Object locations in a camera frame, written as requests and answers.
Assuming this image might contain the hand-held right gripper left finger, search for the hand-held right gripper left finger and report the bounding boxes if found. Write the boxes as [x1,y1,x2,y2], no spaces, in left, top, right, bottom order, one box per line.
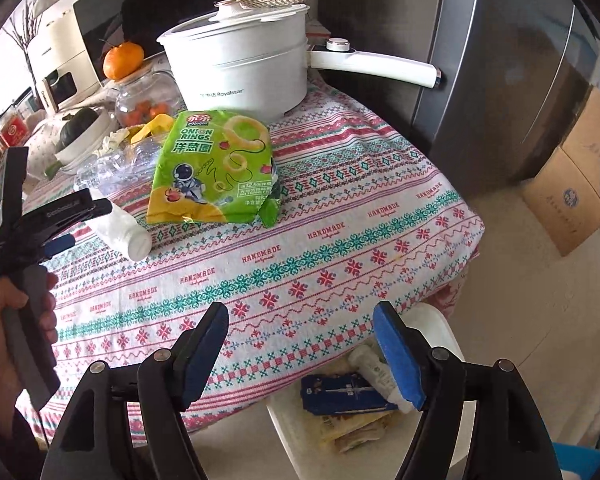
[40,301,230,480]

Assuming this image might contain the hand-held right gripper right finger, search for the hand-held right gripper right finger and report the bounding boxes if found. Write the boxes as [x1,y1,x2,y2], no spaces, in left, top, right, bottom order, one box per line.
[372,301,563,480]

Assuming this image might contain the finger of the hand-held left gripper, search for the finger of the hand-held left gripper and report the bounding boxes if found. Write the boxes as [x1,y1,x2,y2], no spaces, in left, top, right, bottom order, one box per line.
[72,189,114,226]
[40,235,77,262]

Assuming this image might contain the white bottle with green label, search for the white bottle with green label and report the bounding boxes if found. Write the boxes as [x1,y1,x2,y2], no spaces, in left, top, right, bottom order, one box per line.
[348,344,416,415]

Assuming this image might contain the plain white plastic bottle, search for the plain white plastic bottle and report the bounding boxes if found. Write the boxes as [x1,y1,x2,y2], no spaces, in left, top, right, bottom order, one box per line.
[87,187,153,262]

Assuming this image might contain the blue carton box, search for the blue carton box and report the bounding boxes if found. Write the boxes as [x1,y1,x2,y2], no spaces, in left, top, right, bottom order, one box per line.
[300,371,406,417]

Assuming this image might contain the yellow snack packet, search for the yellow snack packet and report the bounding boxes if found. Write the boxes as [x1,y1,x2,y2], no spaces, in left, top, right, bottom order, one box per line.
[317,412,396,453]

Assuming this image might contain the green snack bag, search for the green snack bag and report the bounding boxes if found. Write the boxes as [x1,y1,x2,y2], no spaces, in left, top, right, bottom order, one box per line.
[146,110,283,228]

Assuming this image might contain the white plastic bin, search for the white plastic bin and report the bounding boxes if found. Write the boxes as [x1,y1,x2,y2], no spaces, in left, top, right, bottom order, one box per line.
[266,302,478,480]

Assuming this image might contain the crushed clear plastic bottle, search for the crushed clear plastic bottle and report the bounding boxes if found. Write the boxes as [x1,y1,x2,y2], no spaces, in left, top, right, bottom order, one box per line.
[72,135,163,196]

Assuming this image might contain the small floral cloth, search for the small floral cloth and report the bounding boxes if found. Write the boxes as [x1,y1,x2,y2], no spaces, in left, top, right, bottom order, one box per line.
[22,105,121,196]

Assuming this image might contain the yellow wrapper piece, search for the yellow wrapper piece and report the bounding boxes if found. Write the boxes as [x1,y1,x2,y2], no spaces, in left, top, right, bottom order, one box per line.
[130,114,173,143]

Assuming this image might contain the red label packet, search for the red label packet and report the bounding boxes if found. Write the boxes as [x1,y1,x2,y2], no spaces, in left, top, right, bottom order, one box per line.
[0,112,31,153]

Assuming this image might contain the glass jar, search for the glass jar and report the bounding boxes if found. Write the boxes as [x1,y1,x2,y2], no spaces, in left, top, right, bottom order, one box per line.
[114,57,178,128]

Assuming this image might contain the orange tangerine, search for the orange tangerine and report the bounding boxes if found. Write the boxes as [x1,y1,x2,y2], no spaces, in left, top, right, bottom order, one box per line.
[102,41,145,82]

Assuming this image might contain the white countertop appliance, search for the white countertop appliance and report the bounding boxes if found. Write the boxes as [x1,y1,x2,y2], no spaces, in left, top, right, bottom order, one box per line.
[26,2,103,113]

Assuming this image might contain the patterned striped tablecloth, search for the patterned striped tablecloth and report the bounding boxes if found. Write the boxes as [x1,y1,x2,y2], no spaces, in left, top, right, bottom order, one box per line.
[17,77,486,441]

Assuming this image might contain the dried branches in vase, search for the dried branches in vase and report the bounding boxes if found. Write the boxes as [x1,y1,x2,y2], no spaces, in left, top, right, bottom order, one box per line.
[2,0,43,56]

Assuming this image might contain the white electric cooking pot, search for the white electric cooking pot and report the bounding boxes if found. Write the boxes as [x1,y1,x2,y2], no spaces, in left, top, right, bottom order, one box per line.
[156,0,443,123]

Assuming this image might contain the blue plastic chair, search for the blue plastic chair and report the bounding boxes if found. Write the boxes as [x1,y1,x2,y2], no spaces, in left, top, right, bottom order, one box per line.
[550,440,600,480]

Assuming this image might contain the grey refrigerator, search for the grey refrigerator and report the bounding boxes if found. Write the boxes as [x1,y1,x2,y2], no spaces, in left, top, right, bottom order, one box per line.
[315,0,600,198]

